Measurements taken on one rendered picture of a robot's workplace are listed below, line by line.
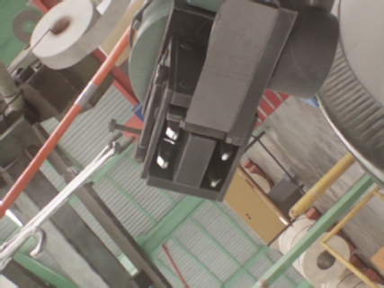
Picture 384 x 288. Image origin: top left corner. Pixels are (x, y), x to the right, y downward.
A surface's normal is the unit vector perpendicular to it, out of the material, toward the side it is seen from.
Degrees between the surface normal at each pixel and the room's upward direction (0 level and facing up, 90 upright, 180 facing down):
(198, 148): 65
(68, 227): 140
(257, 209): 90
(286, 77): 56
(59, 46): 90
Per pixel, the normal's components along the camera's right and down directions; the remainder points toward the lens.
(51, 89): 0.63, -0.16
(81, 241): 0.73, -0.36
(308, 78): -0.06, 0.72
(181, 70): 0.28, -0.78
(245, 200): 0.29, 0.26
